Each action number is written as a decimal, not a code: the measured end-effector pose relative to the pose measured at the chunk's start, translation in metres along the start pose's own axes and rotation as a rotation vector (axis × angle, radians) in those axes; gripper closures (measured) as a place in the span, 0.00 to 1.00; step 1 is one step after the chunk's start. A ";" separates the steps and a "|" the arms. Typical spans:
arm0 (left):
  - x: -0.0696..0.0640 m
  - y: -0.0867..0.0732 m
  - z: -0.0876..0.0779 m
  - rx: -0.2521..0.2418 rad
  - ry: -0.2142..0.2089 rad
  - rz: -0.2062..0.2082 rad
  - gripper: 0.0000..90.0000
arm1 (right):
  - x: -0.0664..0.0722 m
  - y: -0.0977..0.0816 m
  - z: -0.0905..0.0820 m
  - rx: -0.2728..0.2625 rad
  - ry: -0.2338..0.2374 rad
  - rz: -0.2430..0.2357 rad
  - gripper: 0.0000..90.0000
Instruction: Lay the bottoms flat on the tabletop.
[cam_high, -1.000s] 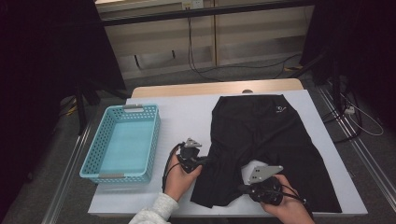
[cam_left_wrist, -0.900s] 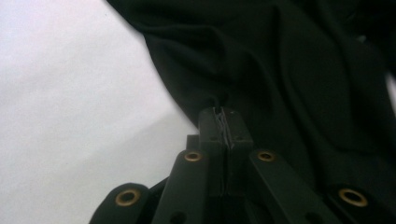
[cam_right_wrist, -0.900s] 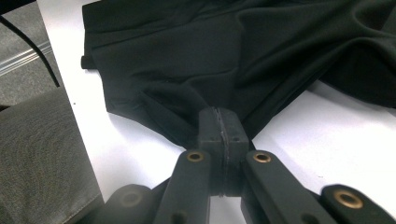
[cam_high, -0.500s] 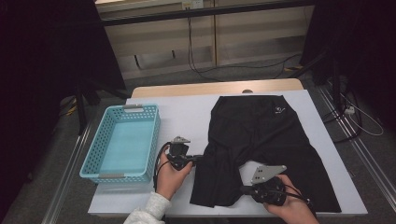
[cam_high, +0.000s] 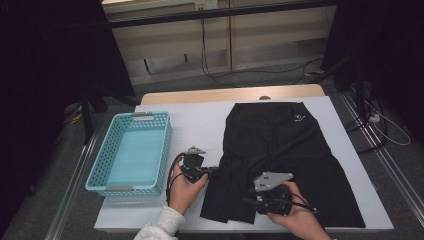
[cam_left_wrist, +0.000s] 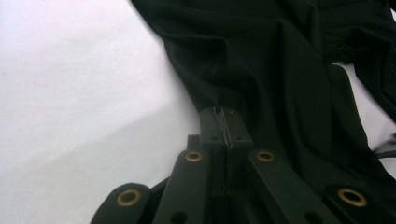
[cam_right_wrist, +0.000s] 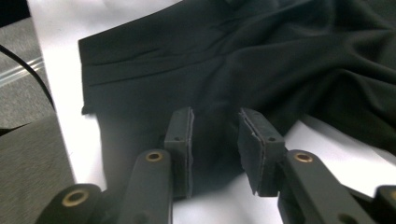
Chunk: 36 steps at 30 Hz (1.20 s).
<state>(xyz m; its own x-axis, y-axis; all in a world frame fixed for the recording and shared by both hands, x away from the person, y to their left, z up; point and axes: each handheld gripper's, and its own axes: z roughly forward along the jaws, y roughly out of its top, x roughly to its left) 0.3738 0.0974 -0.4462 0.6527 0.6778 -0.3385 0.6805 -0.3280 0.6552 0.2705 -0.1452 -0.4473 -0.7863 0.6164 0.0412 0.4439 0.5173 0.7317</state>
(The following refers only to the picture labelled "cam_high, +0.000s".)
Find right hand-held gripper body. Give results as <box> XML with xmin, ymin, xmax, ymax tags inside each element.
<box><xmin>253</xmin><ymin>171</ymin><xmax>295</xmax><ymax>216</ymax></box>

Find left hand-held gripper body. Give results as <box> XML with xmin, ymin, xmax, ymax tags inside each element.
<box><xmin>179</xmin><ymin>146</ymin><xmax>213</xmax><ymax>185</ymax></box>

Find black pants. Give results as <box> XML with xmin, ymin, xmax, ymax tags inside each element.
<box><xmin>199</xmin><ymin>101</ymin><xmax>367</xmax><ymax>229</ymax></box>

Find light blue plastic basket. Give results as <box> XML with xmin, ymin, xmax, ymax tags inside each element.
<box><xmin>84</xmin><ymin>110</ymin><xmax>173</xmax><ymax>198</ymax></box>

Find person's left hand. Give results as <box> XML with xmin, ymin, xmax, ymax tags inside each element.
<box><xmin>168</xmin><ymin>163</ymin><xmax>210</xmax><ymax>216</ymax></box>

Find person's right hand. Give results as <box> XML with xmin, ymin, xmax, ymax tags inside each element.
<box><xmin>266</xmin><ymin>181</ymin><xmax>333</xmax><ymax>240</ymax></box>

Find white table sheet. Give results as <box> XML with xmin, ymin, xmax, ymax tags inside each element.
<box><xmin>94</xmin><ymin>95</ymin><xmax>395</xmax><ymax>233</ymax></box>

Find wooden table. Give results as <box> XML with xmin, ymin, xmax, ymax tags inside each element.
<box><xmin>139</xmin><ymin>83</ymin><xmax>326</xmax><ymax>106</ymax></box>

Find black stand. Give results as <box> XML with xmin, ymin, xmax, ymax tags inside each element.
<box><xmin>311</xmin><ymin>54</ymin><xmax>368</xmax><ymax>118</ymax></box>
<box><xmin>79</xmin><ymin>84</ymin><xmax>143</xmax><ymax>146</ymax></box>

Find black horizontal bar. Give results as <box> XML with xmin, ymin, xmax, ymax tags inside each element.
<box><xmin>108</xmin><ymin>0</ymin><xmax>338</xmax><ymax>29</ymax></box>

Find black curtain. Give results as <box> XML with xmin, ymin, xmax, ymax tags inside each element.
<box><xmin>321</xmin><ymin>0</ymin><xmax>424</xmax><ymax>141</ymax></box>
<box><xmin>0</xmin><ymin>0</ymin><xmax>136</xmax><ymax>234</ymax></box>

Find right hand-held gripper cable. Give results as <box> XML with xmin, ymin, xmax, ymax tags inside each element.
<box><xmin>286</xmin><ymin>191</ymin><xmax>318</xmax><ymax>214</ymax></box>

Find hand-held gripper cable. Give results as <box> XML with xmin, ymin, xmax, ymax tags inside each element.
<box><xmin>165</xmin><ymin>152</ymin><xmax>188</xmax><ymax>207</ymax></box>
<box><xmin>286</xmin><ymin>191</ymin><xmax>318</xmax><ymax>214</ymax></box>

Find left hand-held gripper cable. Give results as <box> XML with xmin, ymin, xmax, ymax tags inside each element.
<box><xmin>165</xmin><ymin>152</ymin><xmax>188</xmax><ymax>207</ymax></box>

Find black floor cables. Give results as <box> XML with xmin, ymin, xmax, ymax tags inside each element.
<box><xmin>344</xmin><ymin>96</ymin><xmax>389</xmax><ymax>154</ymax></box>

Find black wall cable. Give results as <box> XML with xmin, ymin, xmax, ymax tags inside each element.
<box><xmin>199</xmin><ymin>18</ymin><xmax>324</xmax><ymax>89</ymax></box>

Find aluminium floor rail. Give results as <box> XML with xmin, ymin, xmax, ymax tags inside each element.
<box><xmin>43</xmin><ymin>131</ymin><xmax>99</xmax><ymax>240</ymax></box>
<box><xmin>339</xmin><ymin>91</ymin><xmax>424</xmax><ymax>218</ymax></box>

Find yellow cable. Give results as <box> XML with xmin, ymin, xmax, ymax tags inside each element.
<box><xmin>69</xmin><ymin>104</ymin><xmax>84</xmax><ymax>126</ymax></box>

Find white floor cable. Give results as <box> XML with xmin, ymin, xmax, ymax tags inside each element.
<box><xmin>363</xmin><ymin>98</ymin><xmax>412</xmax><ymax>147</ymax></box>

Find white wall socket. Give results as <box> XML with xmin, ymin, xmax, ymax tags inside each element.
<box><xmin>194</xmin><ymin>0</ymin><xmax>218</xmax><ymax>10</ymax></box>

